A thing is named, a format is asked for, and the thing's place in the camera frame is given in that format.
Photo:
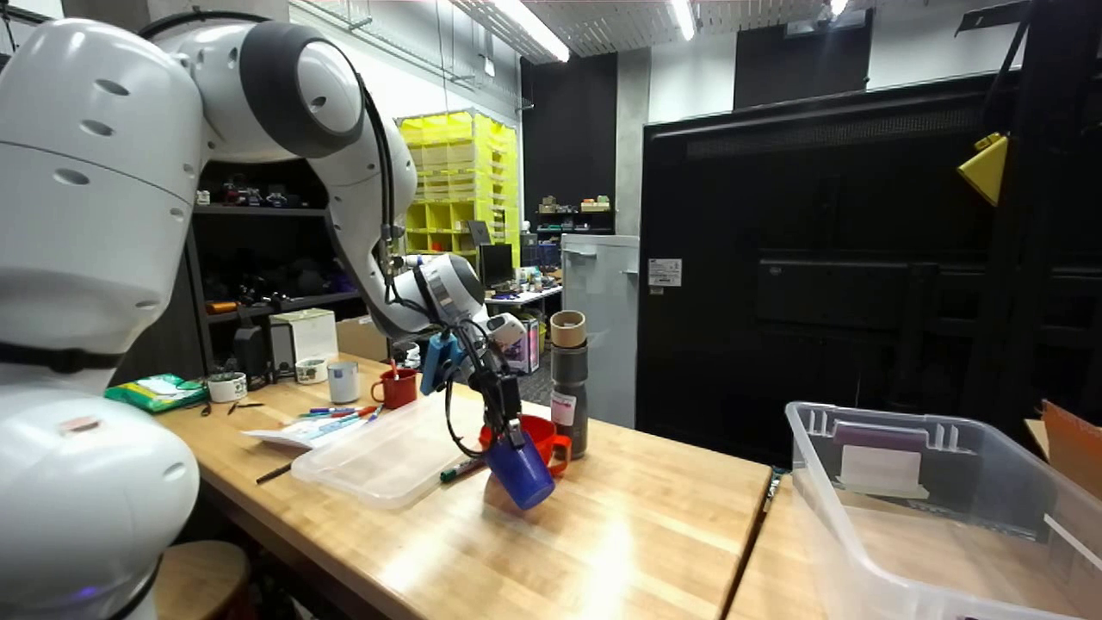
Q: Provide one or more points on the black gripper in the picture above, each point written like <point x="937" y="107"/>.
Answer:
<point x="488" y="359"/>

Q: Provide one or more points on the black marker pen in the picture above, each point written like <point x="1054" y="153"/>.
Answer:
<point x="273" y="471"/>

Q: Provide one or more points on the black shelf unit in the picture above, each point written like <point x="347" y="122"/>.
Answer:
<point x="264" y="261"/>

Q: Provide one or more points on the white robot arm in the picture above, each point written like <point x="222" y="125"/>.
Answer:
<point x="106" y="285"/>

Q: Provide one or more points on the yellow triangular object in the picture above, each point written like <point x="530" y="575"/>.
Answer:
<point x="986" y="169"/>

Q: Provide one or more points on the tall bottle with cork lid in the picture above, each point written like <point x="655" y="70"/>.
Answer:
<point x="570" y="378"/>

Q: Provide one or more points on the grey tin can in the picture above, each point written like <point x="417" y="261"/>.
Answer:
<point x="342" y="384"/>

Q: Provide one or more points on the clear plastic storage bin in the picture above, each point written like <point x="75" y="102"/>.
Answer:
<point x="917" y="519"/>

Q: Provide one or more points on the grey cabinet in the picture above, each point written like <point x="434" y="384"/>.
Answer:
<point x="597" y="320"/>

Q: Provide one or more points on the clear flat plastic lid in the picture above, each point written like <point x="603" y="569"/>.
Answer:
<point x="385" y="460"/>

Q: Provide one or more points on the green packet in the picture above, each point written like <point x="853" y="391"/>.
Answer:
<point x="155" y="393"/>

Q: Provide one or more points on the large black panel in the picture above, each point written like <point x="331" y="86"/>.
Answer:
<point x="829" y="261"/>

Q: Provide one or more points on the long ceiling light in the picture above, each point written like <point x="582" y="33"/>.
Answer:
<point x="684" y="19"/>
<point x="530" y="27"/>

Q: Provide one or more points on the white tape roll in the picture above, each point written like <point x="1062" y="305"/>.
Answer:
<point x="230" y="386"/>

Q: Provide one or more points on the red measuring cup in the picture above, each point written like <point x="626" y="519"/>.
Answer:
<point x="398" y="386"/>

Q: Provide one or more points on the blue plastic cup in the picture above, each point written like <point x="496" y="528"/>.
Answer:
<point x="520" y="469"/>

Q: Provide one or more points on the white notepad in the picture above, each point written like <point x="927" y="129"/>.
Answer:
<point x="305" y="430"/>

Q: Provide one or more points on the yellow shelf rack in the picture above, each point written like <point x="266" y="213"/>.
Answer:
<point x="460" y="182"/>

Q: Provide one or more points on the green capped white marker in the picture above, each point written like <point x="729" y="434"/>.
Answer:
<point x="463" y="469"/>

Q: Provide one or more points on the round wooden stool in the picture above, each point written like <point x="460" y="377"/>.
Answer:
<point x="202" y="578"/>

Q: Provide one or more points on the white box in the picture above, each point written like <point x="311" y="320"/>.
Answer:
<point x="305" y="338"/>

